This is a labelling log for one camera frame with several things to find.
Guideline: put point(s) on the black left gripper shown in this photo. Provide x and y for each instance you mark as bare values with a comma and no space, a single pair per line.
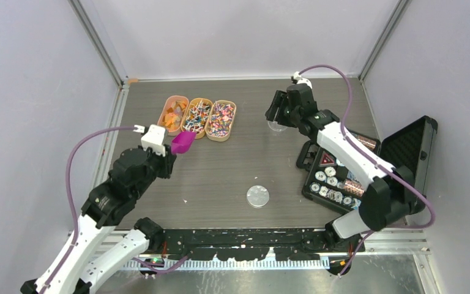
168,161

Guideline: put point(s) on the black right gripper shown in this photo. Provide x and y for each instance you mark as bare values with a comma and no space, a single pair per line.
280,100

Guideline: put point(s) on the clear plastic jar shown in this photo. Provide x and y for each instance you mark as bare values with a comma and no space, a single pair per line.
276,127

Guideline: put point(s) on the magenta plastic scoop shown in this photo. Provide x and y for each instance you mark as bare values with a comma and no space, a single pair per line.
182,142

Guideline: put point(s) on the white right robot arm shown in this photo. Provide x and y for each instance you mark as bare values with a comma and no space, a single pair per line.
389,194

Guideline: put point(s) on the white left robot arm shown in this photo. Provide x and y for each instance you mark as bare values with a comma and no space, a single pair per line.
74,269

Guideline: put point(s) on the pink oval candy tray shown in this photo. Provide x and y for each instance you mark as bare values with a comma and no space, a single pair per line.
172,114

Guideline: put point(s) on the yellow tray with ball lollipops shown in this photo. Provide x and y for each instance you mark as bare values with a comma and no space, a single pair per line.
196,115

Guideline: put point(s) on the tan tray with swirl lollipops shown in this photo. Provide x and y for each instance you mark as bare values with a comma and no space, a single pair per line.
220,121

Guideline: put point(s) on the black poker chip case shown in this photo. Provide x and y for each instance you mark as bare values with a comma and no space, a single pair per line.
341,163

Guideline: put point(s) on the clear round jar lid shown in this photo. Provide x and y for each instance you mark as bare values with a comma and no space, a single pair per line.
257,196

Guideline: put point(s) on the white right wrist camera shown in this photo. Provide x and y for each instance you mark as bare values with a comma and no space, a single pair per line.
297,79

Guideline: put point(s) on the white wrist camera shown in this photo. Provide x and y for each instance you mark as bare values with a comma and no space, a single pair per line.
152,138
297,79

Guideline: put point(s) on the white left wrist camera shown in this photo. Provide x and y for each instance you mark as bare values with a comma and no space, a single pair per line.
152,138

